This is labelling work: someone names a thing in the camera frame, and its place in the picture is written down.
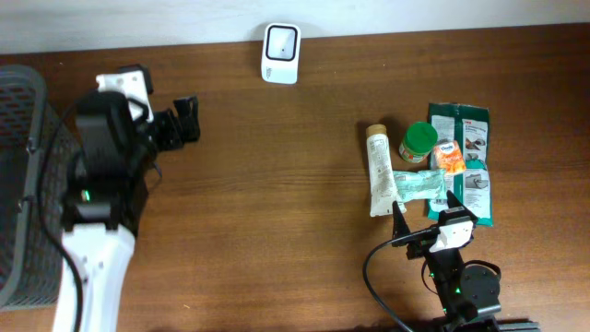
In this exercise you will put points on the mint green tissue pack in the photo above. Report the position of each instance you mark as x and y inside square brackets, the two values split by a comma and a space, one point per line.
[428, 184]

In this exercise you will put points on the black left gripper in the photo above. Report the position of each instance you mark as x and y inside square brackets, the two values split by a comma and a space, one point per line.
[171, 130]

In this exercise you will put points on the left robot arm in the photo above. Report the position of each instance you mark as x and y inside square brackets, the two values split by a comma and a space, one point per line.
[105, 195]

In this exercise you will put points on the grey plastic mesh basket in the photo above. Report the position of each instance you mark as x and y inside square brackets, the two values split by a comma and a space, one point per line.
[35, 150]

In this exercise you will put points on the white barcode scanner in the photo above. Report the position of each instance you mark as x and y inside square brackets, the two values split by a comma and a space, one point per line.
[281, 53]

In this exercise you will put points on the orange tissue box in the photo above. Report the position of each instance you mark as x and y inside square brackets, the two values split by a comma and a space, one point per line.
[448, 157]

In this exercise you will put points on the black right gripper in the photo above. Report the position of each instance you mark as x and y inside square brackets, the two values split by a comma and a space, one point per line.
[419, 247]

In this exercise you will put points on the green lid jar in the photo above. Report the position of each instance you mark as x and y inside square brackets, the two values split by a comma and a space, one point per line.
[418, 141]

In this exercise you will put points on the white cream tube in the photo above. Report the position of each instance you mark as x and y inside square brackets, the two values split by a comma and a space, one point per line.
[384, 193]

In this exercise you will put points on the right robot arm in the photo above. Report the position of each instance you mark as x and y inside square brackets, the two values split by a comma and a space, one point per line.
[468, 290]

